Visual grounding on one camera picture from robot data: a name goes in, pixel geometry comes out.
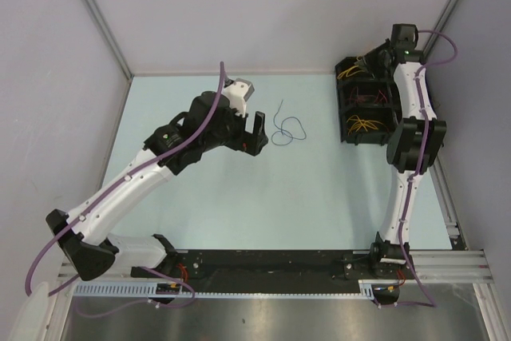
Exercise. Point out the black compartment tray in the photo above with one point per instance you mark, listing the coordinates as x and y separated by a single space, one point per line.
368 107

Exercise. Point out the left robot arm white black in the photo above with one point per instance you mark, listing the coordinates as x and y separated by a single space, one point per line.
85 233

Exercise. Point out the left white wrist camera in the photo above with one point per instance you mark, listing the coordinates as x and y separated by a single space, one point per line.
238 92

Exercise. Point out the white slotted cable duct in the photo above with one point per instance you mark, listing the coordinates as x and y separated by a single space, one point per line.
162 290

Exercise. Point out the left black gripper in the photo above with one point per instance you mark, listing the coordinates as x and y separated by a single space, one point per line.
246 141

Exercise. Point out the aluminium frame rail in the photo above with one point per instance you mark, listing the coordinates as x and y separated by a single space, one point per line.
448 266

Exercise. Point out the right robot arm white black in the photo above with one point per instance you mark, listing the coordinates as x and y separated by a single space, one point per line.
412 148

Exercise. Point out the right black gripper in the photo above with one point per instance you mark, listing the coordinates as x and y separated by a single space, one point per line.
366 61

